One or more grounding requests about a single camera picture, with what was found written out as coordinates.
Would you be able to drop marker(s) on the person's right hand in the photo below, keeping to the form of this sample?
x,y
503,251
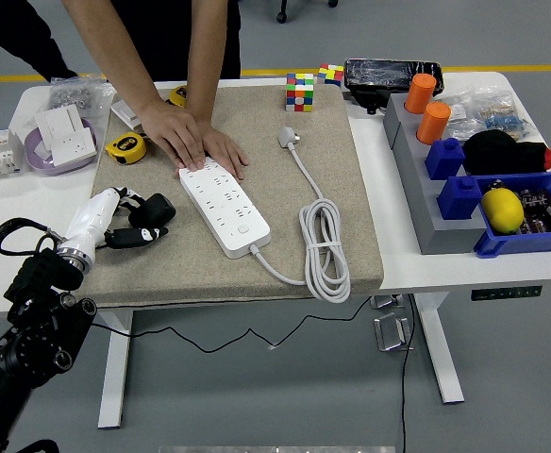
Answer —
x,y
171,132

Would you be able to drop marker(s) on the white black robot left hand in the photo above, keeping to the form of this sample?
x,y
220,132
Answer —
x,y
87,219

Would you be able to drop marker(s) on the person's left hand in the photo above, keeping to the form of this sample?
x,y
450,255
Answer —
x,y
226,151

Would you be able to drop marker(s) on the white power strip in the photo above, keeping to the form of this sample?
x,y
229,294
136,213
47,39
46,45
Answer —
x,y
223,207

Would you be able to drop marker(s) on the black plug adapter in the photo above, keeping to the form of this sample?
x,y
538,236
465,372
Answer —
x,y
155,210

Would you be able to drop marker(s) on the person's right forearm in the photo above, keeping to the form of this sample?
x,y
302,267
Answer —
x,y
110,56

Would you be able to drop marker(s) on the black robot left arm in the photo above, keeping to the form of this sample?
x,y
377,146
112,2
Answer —
x,y
44,330

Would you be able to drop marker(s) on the person's left forearm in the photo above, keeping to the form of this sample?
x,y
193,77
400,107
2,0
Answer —
x,y
207,61

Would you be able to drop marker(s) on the yellow black tape measure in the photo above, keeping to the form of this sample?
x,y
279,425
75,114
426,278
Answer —
x,y
178,96

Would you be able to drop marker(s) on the grey-brown mat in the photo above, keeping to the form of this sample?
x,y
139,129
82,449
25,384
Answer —
x,y
256,122

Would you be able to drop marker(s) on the purple bowl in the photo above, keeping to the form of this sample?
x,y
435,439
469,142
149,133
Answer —
x,y
35,162

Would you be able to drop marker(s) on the large Rubik's cube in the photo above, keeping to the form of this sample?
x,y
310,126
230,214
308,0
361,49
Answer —
x,y
300,94

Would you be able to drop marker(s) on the person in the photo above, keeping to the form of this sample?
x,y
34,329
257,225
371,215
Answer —
x,y
162,38
30,47

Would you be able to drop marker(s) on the clear bag of screws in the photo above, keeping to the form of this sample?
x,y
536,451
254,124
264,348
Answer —
x,y
75,96

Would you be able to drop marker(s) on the small Rubik's cube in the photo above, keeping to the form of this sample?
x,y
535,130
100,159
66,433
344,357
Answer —
x,y
330,75

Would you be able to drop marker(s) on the black chair base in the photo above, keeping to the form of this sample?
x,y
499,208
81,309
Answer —
x,y
281,18

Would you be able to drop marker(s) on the black wrapped box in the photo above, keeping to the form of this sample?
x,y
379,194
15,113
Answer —
x,y
379,75

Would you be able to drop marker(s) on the grey block holder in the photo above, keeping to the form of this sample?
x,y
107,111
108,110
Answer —
x,y
417,189

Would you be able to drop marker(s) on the orange cylinder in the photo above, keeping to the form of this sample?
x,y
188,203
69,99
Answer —
x,y
433,123
421,94

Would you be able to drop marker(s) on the blue block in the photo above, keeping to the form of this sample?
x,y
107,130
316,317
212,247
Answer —
x,y
459,200
445,160

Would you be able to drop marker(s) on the clear bag of white parts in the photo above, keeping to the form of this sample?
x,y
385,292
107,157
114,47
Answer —
x,y
464,118

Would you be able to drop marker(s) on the black cloth with red end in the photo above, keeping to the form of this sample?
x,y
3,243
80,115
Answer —
x,y
497,153

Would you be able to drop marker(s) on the clear bag of blue parts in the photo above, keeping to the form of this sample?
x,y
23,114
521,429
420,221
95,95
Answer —
x,y
502,120

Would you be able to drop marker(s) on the yellow lemon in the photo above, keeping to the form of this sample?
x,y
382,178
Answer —
x,y
502,211

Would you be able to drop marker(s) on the blue plastic bin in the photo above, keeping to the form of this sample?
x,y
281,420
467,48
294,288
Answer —
x,y
516,243

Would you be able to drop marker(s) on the black table control panel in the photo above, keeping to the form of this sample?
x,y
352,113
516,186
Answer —
x,y
506,293

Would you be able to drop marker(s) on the dark capacitors pile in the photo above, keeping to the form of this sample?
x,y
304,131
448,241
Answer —
x,y
544,212

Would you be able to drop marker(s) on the white switch plate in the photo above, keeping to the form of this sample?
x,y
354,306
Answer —
x,y
124,112

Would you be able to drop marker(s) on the white wall socket panel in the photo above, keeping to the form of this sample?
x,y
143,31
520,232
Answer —
x,y
75,146

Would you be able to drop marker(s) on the silver metal bracket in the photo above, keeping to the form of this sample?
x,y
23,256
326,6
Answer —
x,y
386,302
391,332

